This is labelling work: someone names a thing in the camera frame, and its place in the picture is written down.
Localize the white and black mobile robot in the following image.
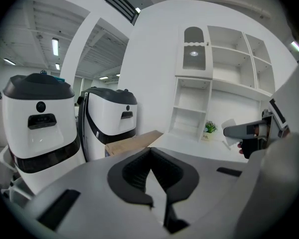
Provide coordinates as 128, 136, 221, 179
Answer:
77, 86, 138, 162
1, 70, 87, 196

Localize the brown cardboard box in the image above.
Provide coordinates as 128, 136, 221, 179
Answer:
104, 130, 164, 158

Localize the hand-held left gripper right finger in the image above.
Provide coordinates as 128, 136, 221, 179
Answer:
150, 147, 250, 239

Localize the black balcony railing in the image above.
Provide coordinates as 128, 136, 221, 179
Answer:
77, 0, 140, 26

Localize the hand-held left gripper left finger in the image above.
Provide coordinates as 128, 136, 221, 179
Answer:
23, 147, 162, 239

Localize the white shelf cabinet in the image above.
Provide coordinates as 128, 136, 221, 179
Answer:
164, 25, 277, 144

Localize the small potted green plant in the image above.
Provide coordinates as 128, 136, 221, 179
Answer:
201, 120, 218, 142

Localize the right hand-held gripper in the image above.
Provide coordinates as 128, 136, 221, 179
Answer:
223, 98, 290, 160

